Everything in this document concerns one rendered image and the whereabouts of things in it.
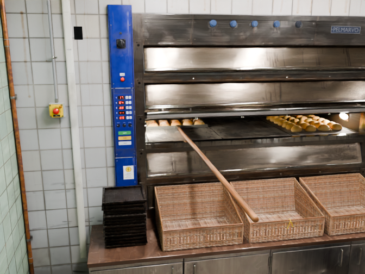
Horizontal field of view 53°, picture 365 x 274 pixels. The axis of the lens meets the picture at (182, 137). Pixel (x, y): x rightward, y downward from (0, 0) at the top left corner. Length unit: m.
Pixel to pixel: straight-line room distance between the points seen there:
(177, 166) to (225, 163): 0.37
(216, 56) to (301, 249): 1.48
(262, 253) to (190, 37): 1.57
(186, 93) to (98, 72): 0.64
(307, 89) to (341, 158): 0.67
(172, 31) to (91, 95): 0.73
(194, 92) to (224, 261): 1.20
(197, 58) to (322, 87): 1.03
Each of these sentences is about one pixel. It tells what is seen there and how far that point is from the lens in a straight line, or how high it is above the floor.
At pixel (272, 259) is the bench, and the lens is 2.73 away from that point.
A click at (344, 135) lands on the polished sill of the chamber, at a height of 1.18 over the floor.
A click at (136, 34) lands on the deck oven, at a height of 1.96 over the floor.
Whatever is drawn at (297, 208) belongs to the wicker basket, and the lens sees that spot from 3.13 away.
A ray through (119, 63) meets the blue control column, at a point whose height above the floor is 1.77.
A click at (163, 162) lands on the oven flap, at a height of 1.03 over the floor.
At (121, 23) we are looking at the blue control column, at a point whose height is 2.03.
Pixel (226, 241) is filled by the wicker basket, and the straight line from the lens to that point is 2.60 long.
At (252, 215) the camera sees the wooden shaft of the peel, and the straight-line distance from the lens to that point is 1.61.
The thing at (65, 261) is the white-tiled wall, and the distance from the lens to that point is 3.13.
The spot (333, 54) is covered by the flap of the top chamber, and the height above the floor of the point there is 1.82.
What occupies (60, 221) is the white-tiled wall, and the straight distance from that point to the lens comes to 2.97.
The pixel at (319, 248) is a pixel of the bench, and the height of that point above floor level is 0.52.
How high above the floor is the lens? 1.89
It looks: 14 degrees down
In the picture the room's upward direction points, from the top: straight up
